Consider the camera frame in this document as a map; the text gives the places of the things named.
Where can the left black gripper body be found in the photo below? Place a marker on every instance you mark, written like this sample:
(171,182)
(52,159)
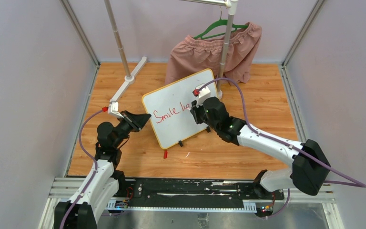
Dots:
(129,121)

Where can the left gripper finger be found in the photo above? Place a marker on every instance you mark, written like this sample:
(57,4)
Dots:
(144,116)
(139,124)

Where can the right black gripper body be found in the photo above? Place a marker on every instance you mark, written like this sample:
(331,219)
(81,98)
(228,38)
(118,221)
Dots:
(200,115)

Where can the yellow framed whiteboard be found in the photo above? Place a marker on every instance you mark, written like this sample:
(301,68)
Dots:
(169,107)

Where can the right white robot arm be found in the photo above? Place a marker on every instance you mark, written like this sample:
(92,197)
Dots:
(307,164)

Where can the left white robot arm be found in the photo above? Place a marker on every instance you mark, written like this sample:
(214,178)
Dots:
(86,206)

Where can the pink shorts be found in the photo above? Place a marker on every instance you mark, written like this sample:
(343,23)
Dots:
(191,55)

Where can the green clothes hanger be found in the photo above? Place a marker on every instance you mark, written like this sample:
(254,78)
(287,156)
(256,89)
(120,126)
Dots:
(221,27)

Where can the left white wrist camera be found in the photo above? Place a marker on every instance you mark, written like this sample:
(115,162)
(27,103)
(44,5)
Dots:
(113,109)

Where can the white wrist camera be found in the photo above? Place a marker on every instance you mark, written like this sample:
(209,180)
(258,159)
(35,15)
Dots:
(113,109)
(201,93)

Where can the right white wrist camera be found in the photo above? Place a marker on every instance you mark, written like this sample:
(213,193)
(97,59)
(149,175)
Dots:
(201,93)

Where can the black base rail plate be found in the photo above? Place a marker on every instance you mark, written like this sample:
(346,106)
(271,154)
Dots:
(181,195)

